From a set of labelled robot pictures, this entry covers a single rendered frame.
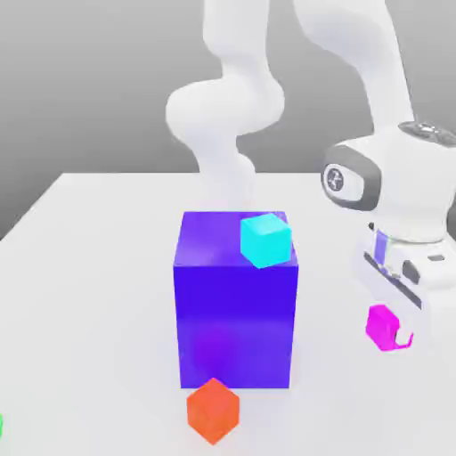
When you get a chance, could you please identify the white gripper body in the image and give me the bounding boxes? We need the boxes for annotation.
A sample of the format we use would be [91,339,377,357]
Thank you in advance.
[350,248,434,336]

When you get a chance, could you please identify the small magenta cube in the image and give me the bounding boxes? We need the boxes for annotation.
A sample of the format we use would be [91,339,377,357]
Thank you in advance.
[365,303,415,353]

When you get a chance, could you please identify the small cyan cube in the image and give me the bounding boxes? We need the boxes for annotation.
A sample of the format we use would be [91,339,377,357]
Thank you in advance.
[240,212,293,270]

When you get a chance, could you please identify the small orange cube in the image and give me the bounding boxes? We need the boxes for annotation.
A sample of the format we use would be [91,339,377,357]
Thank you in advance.
[186,377,240,446]

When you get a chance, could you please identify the large purple box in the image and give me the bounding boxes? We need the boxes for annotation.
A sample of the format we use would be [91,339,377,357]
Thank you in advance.
[173,210,299,390]

